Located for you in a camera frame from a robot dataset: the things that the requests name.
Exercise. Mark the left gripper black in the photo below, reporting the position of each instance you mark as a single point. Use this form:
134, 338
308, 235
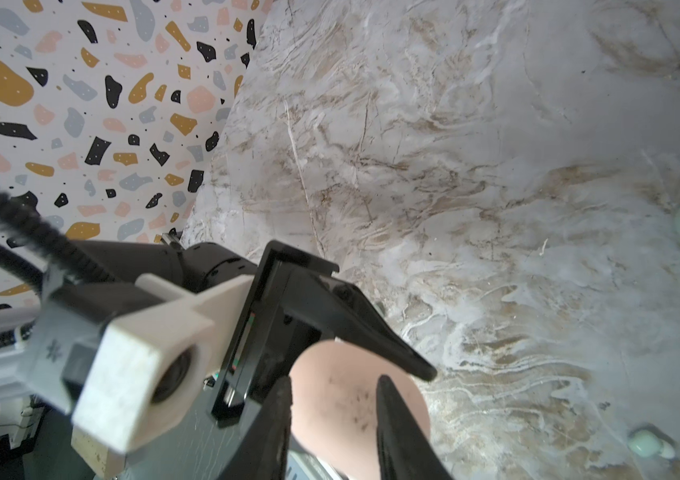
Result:
266, 341

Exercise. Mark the mint earbud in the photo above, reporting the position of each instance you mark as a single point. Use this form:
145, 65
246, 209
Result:
646, 444

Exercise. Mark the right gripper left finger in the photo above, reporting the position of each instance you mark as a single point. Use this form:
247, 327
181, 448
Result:
263, 451

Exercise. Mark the pink white earbud case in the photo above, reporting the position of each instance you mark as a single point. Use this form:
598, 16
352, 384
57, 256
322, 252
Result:
334, 415

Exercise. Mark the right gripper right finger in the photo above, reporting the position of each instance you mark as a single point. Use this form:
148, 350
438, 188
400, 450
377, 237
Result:
404, 452

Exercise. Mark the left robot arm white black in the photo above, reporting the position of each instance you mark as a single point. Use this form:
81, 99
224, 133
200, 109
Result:
198, 269

